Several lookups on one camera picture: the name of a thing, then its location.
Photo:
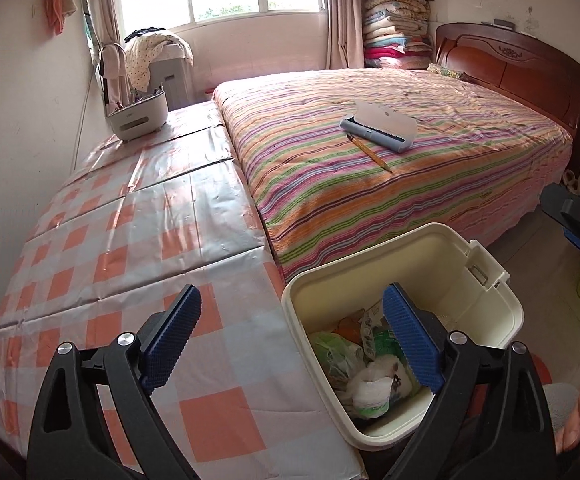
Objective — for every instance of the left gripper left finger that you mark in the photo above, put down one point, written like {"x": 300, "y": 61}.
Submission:
{"x": 168, "y": 335}

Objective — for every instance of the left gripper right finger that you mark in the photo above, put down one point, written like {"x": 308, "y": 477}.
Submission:
{"x": 419, "y": 333}

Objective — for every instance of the orange tangerine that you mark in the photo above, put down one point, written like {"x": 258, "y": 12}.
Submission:
{"x": 350, "y": 328}

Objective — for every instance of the white plastic bag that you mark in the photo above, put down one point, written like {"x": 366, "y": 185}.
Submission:
{"x": 374, "y": 390}

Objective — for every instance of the green snack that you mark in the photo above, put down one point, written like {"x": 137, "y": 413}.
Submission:
{"x": 340, "y": 359}

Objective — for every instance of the green wet wipes pack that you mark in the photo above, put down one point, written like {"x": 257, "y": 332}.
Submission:
{"x": 386, "y": 344}

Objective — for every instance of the cream plastic trash bin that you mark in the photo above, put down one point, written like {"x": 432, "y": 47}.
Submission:
{"x": 431, "y": 283}

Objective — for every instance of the striped bed cover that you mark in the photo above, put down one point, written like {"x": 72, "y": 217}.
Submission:
{"x": 478, "y": 163}

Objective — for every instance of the checkered plastic tablecloth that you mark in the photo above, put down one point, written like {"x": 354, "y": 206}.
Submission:
{"x": 138, "y": 222}

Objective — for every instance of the wooden headboard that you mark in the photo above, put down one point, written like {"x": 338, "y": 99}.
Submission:
{"x": 518, "y": 66}

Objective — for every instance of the grey knee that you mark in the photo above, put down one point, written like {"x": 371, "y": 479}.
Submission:
{"x": 561, "y": 399}

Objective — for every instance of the yellow pencil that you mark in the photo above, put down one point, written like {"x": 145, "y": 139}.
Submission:
{"x": 371, "y": 154}

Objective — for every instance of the grey white notebook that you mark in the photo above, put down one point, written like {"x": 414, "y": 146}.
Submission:
{"x": 389, "y": 129}

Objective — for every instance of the white storage caddy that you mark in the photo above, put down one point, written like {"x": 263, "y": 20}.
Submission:
{"x": 147, "y": 115}

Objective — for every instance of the stack of folded quilts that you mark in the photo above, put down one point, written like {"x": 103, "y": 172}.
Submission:
{"x": 396, "y": 34}

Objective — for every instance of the right pink curtain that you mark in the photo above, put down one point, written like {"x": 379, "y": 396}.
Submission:
{"x": 345, "y": 34}

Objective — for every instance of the pink curtain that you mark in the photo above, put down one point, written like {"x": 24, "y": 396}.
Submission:
{"x": 345, "y": 34}
{"x": 105, "y": 21}

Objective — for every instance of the left pink curtain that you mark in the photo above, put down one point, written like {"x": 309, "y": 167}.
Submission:
{"x": 105, "y": 21}

